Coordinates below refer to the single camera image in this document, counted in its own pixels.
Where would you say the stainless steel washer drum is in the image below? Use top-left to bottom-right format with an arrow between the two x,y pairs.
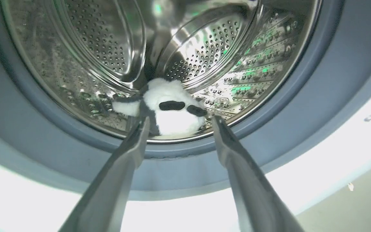
0,0 -> 322,144

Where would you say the black and white panda plush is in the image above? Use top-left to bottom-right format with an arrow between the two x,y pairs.
112,78 -> 209,136

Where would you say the grey rubber door gasket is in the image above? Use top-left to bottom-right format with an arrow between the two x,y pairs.
0,0 -> 371,201

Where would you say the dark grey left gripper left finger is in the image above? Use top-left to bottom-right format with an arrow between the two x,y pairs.
58,117 -> 150,232

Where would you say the white front-load washing machine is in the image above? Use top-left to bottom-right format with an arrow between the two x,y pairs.
0,0 -> 371,232

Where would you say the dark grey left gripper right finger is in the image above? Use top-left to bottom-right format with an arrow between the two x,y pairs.
212,115 -> 305,232

